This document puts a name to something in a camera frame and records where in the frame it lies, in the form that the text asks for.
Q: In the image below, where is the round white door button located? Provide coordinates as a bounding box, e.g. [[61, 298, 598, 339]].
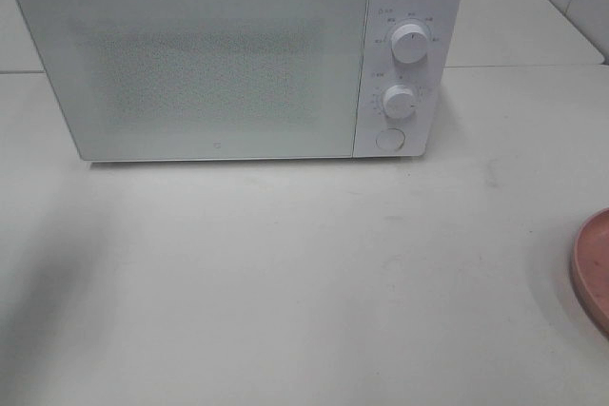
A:
[[376, 128, 405, 153]]

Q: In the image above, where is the white dial knob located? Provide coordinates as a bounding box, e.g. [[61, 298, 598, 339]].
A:
[[382, 85, 418, 120], [390, 22, 430, 65]]

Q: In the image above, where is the pink round plate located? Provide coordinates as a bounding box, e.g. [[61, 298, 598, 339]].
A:
[[570, 208, 608, 336]]

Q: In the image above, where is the white microwave door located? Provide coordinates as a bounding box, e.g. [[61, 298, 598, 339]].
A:
[[17, 0, 367, 162]]

